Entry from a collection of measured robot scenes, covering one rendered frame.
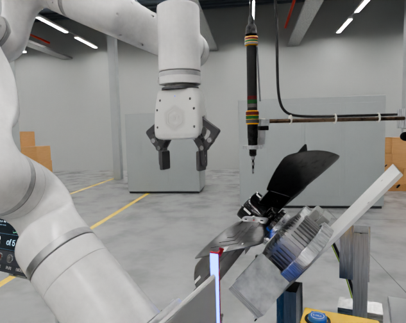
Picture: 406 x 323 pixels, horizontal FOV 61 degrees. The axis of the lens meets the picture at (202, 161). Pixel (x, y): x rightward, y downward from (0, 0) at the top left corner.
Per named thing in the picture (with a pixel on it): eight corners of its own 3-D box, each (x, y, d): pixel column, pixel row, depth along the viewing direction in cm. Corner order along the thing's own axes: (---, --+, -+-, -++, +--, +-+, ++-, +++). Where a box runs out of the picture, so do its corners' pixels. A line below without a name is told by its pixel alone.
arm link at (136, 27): (97, 31, 87) (203, 78, 80) (52, 10, 72) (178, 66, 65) (109, -5, 85) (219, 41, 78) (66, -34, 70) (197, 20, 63)
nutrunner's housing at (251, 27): (256, 155, 120) (254, 18, 116) (260, 156, 116) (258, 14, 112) (245, 156, 119) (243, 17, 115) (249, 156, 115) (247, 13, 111)
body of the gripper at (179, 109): (148, 83, 69) (150, 140, 70) (194, 79, 64) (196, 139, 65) (167, 87, 76) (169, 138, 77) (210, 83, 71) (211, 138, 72)
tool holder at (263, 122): (264, 147, 122) (264, 119, 121) (272, 149, 115) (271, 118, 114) (239, 149, 120) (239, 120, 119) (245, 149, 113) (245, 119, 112)
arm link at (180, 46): (169, 77, 76) (151, 70, 67) (167, 15, 75) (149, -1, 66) (206, 74, 73) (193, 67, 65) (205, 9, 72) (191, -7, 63)
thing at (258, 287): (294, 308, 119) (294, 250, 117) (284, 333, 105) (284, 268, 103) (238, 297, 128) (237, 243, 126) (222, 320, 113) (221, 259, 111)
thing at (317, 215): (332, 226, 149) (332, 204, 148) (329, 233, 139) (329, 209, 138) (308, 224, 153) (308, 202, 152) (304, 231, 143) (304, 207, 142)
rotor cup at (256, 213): (265, 234, 136) (240, 211, 139) (288, 207, 131) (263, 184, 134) (254, 245, 122) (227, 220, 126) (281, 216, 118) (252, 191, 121)
